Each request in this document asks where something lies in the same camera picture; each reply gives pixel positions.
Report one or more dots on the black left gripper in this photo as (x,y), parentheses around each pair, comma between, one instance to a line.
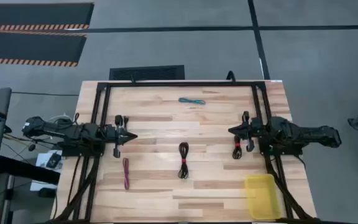
(118,137)

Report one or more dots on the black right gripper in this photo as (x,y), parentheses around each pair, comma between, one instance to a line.
(250,132)

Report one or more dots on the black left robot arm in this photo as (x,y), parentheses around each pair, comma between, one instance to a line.
(73,132)

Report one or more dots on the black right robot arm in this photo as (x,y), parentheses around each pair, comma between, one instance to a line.
(291,132)

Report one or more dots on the black floor vent grate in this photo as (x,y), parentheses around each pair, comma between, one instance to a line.
(146,73)

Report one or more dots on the yellow plastic bin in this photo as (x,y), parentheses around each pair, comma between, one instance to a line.
(263,199)

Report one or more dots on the small black device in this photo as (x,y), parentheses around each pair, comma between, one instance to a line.
(54,160)

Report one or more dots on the white paper sheet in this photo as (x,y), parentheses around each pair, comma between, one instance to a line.
(40,183)

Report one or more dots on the small black box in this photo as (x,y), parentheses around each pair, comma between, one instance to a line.
(46,192)

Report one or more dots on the black side desk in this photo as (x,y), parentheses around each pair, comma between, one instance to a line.
(26,170)

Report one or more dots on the black hazard-striped floor mat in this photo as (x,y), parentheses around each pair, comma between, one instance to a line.
(36,14)
(30,46)

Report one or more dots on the black aluminium table frame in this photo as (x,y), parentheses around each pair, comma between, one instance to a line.
(182,84)

